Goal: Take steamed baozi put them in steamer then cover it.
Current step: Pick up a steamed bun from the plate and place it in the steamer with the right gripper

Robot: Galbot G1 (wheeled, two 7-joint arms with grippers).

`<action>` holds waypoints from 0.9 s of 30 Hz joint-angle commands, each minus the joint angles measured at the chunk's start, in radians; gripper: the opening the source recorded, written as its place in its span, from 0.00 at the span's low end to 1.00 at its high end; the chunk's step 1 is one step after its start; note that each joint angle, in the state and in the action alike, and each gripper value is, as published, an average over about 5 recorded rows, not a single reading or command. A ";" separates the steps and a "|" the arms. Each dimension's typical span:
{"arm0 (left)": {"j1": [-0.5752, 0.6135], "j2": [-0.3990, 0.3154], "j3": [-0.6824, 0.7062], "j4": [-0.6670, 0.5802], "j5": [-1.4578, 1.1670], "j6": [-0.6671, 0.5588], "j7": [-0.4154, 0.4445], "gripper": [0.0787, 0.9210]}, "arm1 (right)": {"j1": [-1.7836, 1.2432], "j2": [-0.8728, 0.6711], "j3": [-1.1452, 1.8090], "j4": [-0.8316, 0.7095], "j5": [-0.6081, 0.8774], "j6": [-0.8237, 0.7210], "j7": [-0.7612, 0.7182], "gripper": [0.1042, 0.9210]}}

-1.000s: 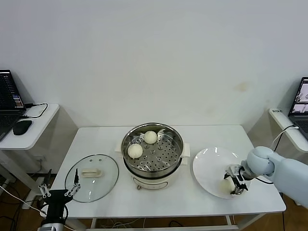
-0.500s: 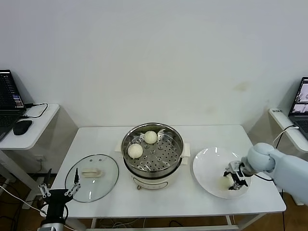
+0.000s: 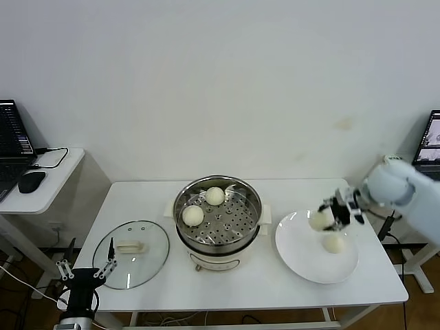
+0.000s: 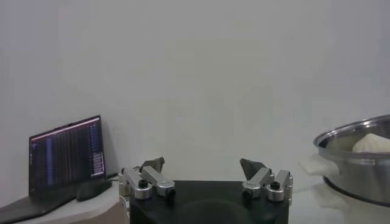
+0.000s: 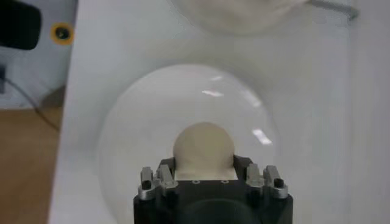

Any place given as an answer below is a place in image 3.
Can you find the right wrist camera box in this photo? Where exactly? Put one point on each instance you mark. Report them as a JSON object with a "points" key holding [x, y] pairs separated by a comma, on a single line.
{"points": [[355, 206]]}

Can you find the black computer mouse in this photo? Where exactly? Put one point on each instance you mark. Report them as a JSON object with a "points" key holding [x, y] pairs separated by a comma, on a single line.
{"points": [[31, 181]]}

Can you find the white table frame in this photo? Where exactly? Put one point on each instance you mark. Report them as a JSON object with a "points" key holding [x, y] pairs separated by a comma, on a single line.
{"points": [[275, 326]]}

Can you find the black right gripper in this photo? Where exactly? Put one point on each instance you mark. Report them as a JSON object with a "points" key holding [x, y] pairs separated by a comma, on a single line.
{"points": [[342, 211]]}

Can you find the small printed label sticker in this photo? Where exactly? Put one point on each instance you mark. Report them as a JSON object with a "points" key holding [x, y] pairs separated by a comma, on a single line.
{"points": [[394, 158]]}

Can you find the round glass pot lid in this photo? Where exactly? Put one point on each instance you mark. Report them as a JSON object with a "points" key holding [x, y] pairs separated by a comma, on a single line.
{"points": [[137, 261]]}

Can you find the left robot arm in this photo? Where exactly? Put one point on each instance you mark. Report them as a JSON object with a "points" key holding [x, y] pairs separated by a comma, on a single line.
{"points": [[75, 321]]}

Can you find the white steamed baozi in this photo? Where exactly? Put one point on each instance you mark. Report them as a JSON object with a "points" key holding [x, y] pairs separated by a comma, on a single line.
{"points": [[333, 244], [193, 216], [318, 220], [215, 196]]}

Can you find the black laptop with code screen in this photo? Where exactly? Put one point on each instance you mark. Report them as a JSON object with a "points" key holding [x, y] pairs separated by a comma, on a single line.
{"points": [[13, 137]]}

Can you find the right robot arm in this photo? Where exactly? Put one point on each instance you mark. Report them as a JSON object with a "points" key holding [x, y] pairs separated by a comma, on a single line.
{"points": [[395, 185]]}

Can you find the cream electric cooker base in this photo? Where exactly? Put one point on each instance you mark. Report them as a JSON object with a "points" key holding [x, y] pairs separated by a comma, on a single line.
{"points": [[220, 259]]}

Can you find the round white plate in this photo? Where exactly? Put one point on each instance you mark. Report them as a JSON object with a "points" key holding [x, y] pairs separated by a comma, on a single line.
{"points": [[302, 254]]}

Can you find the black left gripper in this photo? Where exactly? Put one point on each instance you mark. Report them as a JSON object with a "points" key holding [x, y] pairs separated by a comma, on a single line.
{"points": [[82, 288]]}

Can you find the grey laptop with picture screen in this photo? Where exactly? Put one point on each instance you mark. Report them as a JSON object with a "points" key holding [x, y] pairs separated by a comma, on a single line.
{"points": [[429, 137]]}

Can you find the stainless steel steamer pot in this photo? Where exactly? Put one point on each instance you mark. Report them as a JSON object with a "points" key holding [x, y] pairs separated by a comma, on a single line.
{"points": [[223, 220]]}

